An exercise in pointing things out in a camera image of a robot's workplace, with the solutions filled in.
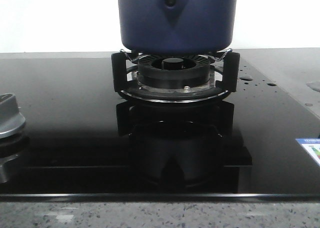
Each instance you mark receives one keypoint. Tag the dark blue pot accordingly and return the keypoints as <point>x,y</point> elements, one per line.
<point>176,27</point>

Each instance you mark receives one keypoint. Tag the black pot support grate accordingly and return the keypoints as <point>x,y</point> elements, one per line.
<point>224,69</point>

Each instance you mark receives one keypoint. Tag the black gas burner head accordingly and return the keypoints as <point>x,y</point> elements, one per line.
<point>166,72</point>

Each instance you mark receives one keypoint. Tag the black glass gas stove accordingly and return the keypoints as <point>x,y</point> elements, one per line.
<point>83,142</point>

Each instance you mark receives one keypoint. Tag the silver stove knob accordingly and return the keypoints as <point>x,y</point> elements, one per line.
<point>11,119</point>

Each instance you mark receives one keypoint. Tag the energy label sticker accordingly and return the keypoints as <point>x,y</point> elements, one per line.
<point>311,146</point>

